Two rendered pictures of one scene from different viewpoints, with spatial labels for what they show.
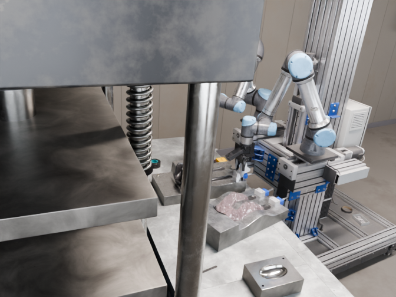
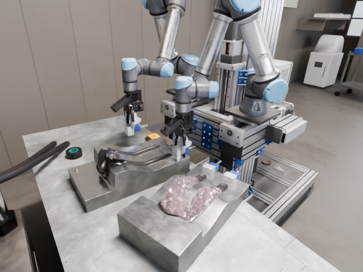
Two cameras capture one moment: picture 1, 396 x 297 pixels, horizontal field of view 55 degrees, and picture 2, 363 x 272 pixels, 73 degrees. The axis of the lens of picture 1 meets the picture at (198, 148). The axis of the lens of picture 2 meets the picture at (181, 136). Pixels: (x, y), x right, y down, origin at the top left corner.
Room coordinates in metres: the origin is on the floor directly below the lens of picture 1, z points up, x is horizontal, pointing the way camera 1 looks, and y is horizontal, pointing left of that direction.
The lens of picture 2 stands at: (0.94, -0.02, 1.51)
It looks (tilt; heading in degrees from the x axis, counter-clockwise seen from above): 26 degrees down; 347
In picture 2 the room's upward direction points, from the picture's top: 2 degrees clockwise
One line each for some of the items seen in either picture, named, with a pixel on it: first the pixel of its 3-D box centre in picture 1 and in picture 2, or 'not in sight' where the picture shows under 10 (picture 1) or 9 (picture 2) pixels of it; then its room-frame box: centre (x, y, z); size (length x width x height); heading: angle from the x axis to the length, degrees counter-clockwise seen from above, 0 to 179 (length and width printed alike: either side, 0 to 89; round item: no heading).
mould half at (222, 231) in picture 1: (238, 211); (191, 202); (1.65, -0.24, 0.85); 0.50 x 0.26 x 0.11; 130
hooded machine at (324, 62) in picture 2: not in sight; (324, 61); (6.07, -4.65, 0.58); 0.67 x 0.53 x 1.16; 121
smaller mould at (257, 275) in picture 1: (272, 277); not in sight; (1.21, -0.35, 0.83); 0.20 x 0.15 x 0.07; 113
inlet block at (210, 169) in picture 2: (264, 192); (213, 167); (1.87, -0.40, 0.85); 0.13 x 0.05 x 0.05; 130
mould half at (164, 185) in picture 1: (198, 178); (130, 163); (1.95, -0.02, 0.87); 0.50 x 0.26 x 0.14; 113
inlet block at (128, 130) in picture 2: not in sight; (136, 127); (2.22, -0.07, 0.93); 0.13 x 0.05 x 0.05; 113
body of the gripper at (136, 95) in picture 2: not in sight; (132, 100); (2.21, -0.05, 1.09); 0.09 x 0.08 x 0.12; 113
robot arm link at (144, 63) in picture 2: (220, 101); (142, 67); (2.28, -0.12, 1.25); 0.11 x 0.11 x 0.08; 54
